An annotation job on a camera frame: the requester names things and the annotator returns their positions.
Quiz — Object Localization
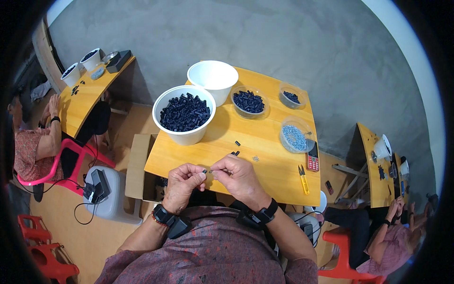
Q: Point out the person's left hand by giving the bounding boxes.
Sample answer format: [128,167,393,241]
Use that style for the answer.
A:
[161,163,208,216]

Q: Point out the person's right hand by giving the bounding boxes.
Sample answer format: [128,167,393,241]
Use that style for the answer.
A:
[209,154,272,212]

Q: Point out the yellow wooden table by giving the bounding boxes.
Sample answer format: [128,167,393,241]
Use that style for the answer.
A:
[144,60,321,207]

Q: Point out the black wrist band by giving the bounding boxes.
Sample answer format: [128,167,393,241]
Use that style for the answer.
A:
[153,204,194,239]
[236,198,279,231]

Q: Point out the cardboard box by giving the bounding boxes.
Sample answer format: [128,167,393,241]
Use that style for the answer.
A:
[124,133,168,203]

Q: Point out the yellow thread snips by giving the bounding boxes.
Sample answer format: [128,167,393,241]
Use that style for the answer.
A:
[298,164,310,195]

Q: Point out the white plastic stool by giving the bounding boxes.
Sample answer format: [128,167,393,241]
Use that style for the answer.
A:
[83,166,143,225]

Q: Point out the clear bowl of screws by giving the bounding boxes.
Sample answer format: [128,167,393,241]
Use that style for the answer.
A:
[279,116,316,154]

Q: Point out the red keypad phone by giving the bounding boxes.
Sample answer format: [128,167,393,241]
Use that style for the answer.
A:
[306,140,320,173]

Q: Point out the white bucket of black parts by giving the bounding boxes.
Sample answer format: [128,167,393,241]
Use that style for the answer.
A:
[152,85,217,146]

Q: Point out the person's body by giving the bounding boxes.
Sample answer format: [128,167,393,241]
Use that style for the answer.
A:
[94,200,320,284]

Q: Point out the white round container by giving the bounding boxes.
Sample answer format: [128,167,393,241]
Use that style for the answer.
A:
[304,190,328,214]

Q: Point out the large clear bowl black parts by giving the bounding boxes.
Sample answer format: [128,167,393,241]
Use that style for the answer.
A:
[231,85,270,120]

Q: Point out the small clear bowl black parts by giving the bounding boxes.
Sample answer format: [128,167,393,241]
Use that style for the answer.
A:
[278,82,308,110]

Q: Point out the black bag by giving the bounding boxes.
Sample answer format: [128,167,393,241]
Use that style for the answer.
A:
[75,101,112,145]

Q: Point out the empty white bucket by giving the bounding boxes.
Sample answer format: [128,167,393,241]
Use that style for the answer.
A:
[187,60,239,108]

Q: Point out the pink plastic chair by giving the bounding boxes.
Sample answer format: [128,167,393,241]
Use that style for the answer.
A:
[17,138,116,196]

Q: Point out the red plastic chair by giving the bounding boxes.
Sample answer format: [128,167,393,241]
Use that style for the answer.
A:
[317,230,388,284]

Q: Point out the wooden table with white buckets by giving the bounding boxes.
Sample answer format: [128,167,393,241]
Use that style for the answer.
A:
[58,48,137,139]

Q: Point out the wooden table with white cups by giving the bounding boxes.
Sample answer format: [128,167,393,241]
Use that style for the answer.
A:
[356,122,413,209]

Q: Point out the red plastic stool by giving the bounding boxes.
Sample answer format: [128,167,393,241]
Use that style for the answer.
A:
[27,243,81,284]
[17,214,53,246]

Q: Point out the orange bead bracelet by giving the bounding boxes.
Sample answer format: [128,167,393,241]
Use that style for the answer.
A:
[151,211,168,228]

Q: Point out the black recorder box with cable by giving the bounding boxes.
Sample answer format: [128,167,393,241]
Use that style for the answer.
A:
[294,211,321,246]

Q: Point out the black battery pack with cable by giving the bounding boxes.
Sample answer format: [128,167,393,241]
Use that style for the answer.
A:
[73,169,111,226]

